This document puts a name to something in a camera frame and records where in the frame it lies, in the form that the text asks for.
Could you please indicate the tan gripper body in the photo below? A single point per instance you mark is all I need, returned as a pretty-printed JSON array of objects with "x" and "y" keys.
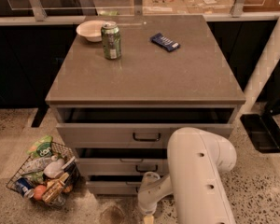
[{"x": 145, "y": 206}]

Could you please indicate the grey bottom drawer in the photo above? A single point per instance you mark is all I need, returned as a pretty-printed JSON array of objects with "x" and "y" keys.
[{"x": 114, "y": 184}]

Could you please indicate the grey drawer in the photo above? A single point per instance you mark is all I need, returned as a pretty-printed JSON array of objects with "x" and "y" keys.
[
  {"x": 114, "y": 184},
  {"x": 121, "y": 161},
  {"x": 137, "y": 127}
]

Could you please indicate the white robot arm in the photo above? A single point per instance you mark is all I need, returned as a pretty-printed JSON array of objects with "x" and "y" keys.
[{"x": 215, "y": 180}]

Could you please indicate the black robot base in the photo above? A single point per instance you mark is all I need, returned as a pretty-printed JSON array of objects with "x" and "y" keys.
[{"x": 263, "y": 130}]

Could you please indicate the grey middle drawer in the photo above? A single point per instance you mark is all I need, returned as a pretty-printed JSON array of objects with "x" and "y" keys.
[{"x": 121, "y": 161}]

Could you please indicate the grey top drawer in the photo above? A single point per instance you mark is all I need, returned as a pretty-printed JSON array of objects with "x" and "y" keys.
[{"x": 137, "y": 127}]

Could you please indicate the grey drawer cabinet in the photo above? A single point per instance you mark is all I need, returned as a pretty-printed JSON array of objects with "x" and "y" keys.
[{"x": 146, "y": 76}]

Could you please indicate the brown snack box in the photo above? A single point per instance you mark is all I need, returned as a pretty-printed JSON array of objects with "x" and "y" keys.
[{"x": 53, "y": 191}]

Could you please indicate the white plastic bottle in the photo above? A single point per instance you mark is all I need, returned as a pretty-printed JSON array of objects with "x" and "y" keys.
[{"x": 54, "y": 167}]

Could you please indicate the orange fruit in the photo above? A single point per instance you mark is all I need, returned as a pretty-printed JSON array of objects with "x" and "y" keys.
[{"x": 39, "y": 191}]

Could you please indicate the clear plastic water bottle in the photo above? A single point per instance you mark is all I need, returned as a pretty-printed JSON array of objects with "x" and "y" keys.
[{"x": 37, "y": 164}]

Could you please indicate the green chip bag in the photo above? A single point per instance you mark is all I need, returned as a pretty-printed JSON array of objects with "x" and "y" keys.
[{"x": 41, "y": 148}]

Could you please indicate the blue soda can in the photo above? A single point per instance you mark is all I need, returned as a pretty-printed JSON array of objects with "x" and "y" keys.
[{"x": 24, "y": 188}]

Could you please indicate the blue snack packet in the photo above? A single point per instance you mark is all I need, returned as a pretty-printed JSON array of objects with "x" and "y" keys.
[{"x": 164, "y": 42}]

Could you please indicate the green soda can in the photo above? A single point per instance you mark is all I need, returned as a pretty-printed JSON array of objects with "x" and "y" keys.
[{"x": 111, "y": 40}]

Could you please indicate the white bowl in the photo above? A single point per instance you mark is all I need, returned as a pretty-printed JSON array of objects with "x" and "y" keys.
[{"x": 91, "y": 30}]

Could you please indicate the cardboard box left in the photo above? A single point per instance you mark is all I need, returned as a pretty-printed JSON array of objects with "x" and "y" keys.
[{"x": 164, "y": 7}]

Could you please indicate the wire basket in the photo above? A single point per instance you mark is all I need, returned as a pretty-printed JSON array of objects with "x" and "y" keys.
[{"x": 38, "y": 178}]

